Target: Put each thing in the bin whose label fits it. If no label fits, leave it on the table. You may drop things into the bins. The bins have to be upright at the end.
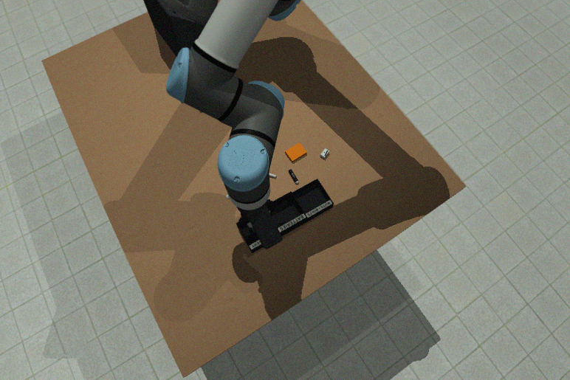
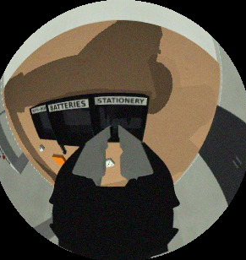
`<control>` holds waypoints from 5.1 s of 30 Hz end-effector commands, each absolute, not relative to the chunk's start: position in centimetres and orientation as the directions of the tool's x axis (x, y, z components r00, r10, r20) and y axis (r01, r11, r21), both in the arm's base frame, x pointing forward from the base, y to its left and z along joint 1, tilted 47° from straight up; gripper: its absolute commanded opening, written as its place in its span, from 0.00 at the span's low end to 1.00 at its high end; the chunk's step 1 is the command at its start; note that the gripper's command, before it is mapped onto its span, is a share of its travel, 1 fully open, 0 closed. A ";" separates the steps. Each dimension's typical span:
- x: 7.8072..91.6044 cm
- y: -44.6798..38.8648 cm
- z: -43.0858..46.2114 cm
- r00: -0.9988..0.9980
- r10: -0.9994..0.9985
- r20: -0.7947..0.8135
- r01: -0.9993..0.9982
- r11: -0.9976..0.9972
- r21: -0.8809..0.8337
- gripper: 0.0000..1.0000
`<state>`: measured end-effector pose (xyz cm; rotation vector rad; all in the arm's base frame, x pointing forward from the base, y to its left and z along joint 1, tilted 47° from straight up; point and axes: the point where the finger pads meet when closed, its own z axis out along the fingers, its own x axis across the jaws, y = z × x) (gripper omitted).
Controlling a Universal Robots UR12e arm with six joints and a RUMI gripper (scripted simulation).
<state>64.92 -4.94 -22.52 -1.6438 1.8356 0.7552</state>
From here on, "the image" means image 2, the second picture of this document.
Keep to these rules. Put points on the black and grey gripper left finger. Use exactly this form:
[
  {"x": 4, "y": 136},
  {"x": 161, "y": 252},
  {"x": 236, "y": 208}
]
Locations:
[{"x": 88, "y": 161}]

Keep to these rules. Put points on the orange rectangular block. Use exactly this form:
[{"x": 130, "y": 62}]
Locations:
[{"x": 59, "y": 159}]

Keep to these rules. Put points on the black rack of labelled bins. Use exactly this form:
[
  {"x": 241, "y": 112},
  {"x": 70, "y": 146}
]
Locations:
[{"x": 69, "y": 121}]

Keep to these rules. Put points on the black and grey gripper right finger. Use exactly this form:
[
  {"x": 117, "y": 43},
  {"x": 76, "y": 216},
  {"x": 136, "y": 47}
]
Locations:
[{"x": 139, "y": 161}]

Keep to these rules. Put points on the white domino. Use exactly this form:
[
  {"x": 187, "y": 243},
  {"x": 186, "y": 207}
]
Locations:
[{"x": 110, "y": 162}]

